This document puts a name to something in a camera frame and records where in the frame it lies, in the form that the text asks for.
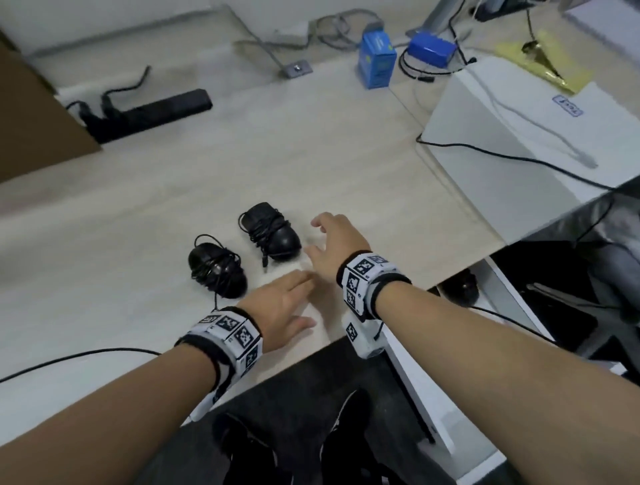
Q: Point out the person's right hand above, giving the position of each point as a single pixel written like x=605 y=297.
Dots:
x=342 y=245

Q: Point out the person's left hand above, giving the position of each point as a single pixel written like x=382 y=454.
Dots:
x=272 y=310

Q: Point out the person's left thumb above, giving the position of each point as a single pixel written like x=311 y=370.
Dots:
x=300 y=326

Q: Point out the person's right thumb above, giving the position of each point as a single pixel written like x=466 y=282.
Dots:
x=316 y=256

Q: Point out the person's right forearm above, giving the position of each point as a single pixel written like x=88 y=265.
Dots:
x=500 y=364

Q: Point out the person's left forearm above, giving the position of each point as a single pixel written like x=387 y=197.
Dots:
x=100 y=414

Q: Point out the right wrist marker tracker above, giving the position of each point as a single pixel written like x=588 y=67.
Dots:
x=362 y=282

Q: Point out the wrist marker tracker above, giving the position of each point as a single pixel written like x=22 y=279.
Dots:
x=232 y=335
x=362 y=282

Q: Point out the left wrist marker tracker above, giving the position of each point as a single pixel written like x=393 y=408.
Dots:
x=232 y=335

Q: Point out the person's dark trousers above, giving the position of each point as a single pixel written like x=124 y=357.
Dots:
x=300 y=399

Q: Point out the black shoe with white trim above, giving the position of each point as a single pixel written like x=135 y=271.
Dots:
x=245 y=449
x=350 y=439

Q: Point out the white desk cabinet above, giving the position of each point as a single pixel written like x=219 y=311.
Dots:
x=430 y=379

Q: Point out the black object under desk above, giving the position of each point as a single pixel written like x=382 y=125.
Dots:
x=461 y=289

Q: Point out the metal desk socket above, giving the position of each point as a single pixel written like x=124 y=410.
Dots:
x=296 y=68

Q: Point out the blue carton box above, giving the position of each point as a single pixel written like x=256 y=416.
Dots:
x=377 y=60

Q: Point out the black power strip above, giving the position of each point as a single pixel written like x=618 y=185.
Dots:
x=150 y=114

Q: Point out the large white box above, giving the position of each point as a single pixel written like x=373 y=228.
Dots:
x=520 y=170

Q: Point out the blue battery pack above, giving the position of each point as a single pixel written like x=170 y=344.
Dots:
x=431 y=49

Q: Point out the grey monitor stand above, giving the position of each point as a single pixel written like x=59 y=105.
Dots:
x=437 y=17

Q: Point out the grey office chair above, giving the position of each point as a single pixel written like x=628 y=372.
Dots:
x=595 y=280

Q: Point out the black and gold clip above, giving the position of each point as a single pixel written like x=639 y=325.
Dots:
x=542 y=62

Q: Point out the brown cardboard box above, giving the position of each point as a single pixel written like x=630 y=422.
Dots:
x=35 y=115

